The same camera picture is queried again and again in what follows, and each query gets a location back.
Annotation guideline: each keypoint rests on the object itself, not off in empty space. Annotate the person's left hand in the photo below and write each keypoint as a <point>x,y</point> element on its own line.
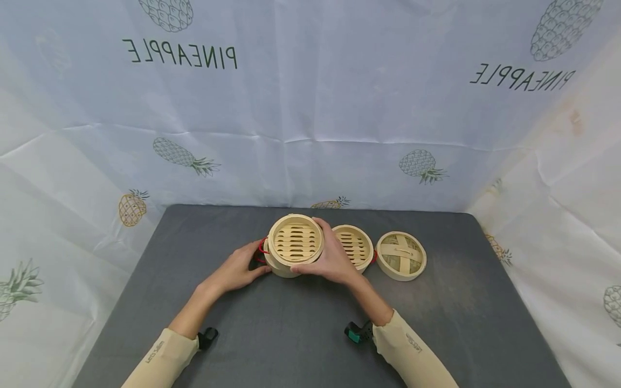
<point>236,272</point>

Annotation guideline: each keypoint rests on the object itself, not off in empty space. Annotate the person's right forearm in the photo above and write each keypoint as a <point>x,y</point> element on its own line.
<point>402,339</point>

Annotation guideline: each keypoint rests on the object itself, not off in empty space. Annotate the person's left forearm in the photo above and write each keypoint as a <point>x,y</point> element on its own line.
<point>179,337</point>

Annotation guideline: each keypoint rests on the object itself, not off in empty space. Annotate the person's right hand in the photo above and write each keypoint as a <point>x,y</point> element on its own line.
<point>335,261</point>

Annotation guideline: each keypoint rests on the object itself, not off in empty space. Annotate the black wrist band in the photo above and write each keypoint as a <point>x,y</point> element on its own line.
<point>207,338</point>
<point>358,332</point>

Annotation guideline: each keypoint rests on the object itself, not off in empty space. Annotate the bamboo steamer lid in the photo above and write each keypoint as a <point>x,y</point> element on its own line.
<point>401,256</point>

